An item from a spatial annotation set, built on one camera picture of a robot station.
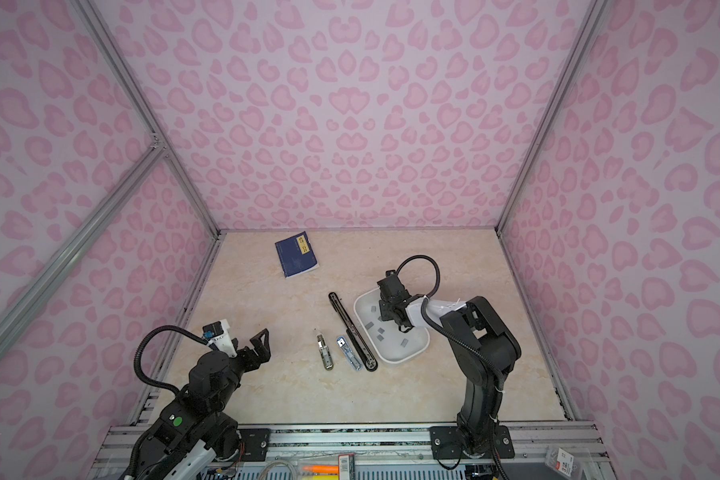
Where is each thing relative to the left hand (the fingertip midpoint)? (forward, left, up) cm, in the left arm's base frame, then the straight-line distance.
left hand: (254, 332), depth 77 cm
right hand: (+15, -37, -14) cm, 43 cm away
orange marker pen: (-28, -18, -13) cm, 36 cm away
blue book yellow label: (+37, -3, -13) cm, 39 cm away
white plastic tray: (+2, -37, -15) cm, 39 cm away
